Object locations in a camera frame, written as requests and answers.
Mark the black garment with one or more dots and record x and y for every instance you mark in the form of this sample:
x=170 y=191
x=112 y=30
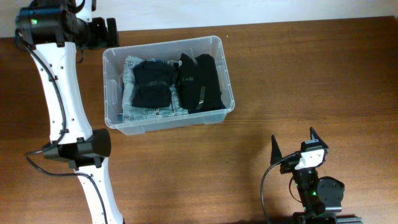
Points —
x=198 y=84
x=153 y=82

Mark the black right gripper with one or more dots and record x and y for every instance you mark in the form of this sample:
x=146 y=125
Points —
x=288 y=165

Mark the light blue jeans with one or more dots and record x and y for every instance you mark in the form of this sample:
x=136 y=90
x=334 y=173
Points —
x=175 y=107

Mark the dark blue jeans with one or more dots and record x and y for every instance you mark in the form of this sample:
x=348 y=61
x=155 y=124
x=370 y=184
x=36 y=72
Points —
x=119 y=117

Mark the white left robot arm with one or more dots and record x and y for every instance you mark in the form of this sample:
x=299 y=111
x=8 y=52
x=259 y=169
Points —
x=57 y=34

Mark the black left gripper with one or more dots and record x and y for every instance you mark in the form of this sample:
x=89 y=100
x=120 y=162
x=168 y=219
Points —
x=104 y=32

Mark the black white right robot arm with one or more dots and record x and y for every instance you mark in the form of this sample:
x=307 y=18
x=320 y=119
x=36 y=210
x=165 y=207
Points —
x=320 y=196

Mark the teal towel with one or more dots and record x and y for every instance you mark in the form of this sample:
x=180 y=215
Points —
x=201 y=111

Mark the clear plastic storage bin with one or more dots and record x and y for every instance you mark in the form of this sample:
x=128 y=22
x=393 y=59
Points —
x=113 y=66

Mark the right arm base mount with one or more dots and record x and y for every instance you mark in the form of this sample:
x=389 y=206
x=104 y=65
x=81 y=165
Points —
x=326 y=217

